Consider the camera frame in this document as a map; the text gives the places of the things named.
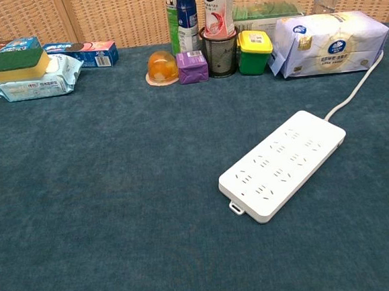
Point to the purple small carton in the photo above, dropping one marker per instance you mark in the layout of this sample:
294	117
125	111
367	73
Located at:
192	68

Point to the green box with yellow lid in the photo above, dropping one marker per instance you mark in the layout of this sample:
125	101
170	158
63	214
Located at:
254	54

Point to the black mesh pen holder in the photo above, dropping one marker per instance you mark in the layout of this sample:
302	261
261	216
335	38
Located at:
221	57

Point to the blue Oreo box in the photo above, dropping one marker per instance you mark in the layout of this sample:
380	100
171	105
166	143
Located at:
89	54

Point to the yellow green sponge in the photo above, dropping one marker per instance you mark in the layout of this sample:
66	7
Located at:
21	66

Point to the orange fruit jelly cup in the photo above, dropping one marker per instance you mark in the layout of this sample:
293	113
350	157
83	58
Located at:
162	67

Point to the teal table cloth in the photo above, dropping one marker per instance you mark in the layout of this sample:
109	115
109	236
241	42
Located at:
117	192

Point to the white power strip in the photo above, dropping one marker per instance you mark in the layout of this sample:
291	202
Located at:
283	165

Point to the dark blue capped bottle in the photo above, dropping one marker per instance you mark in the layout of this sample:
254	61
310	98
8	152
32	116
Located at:
187	21

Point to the tissue pack blue white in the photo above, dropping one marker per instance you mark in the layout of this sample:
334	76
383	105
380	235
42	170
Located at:
333	45

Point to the wet wipes pack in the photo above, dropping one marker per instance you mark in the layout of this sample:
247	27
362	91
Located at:
38	84

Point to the pink and white bottle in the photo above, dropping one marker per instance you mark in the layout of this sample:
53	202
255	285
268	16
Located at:
217	10

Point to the blue carton box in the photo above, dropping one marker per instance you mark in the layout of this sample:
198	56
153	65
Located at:
19	44

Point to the green packet box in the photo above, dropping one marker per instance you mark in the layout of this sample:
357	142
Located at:
265	13

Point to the wicker folding screen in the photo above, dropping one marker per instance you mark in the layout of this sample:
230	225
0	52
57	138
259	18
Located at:
123	13

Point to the green tall bottle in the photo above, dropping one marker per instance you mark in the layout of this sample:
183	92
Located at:
172	26

